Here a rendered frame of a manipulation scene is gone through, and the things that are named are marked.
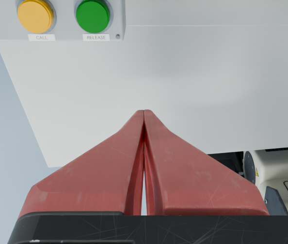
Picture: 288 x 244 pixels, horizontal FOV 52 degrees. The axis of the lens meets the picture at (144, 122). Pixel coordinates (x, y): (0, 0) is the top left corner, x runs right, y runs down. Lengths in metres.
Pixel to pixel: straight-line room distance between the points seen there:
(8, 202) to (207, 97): 1.91
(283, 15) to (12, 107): 1.45
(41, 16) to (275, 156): 0.64
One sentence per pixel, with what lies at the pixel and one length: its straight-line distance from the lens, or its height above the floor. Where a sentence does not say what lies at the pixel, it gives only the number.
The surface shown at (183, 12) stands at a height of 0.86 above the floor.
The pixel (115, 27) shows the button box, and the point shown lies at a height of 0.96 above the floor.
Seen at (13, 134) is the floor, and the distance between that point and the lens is 1.84.
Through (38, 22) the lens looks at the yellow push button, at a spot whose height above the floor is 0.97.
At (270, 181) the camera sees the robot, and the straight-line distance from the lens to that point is 0.81.
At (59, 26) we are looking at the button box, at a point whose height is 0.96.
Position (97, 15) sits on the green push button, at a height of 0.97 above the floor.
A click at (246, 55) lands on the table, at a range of 0.54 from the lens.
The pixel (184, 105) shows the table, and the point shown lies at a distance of 0.56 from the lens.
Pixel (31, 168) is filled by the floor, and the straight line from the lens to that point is 1.98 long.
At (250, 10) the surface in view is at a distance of 0.51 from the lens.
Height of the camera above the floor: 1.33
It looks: 55 degrees down
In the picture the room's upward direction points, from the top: 179 degrees counter-clockwise
